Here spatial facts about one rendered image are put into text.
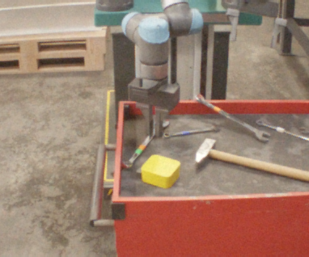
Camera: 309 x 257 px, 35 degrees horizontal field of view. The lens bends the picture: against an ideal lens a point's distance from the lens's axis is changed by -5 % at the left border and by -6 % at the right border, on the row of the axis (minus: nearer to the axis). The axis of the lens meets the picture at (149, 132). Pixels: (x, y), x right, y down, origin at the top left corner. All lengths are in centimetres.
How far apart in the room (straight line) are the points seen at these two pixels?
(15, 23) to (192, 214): 312
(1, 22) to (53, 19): 44
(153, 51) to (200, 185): 35
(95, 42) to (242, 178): 272
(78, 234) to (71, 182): 42
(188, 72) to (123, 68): 32
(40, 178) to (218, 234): 174
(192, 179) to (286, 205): 25
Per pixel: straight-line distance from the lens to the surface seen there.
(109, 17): 194
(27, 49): 396
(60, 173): 284
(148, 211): 116
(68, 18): 400
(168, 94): 133
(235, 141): 142
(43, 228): 250
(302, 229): 127
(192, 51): 228
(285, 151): 140
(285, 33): 435
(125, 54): 239
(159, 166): 124
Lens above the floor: 167
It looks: 32 degrees down
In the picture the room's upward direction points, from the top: straight up
